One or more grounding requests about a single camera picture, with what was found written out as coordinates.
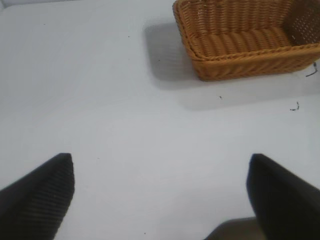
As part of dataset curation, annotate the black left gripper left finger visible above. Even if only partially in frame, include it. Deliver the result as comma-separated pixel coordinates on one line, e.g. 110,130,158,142
0,152,76,240

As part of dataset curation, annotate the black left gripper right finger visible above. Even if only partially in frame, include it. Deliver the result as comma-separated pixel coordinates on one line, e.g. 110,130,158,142
245,153,320,240

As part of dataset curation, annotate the brown woven wicker basket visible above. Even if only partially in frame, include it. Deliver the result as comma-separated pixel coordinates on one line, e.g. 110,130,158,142
171,0,320,82

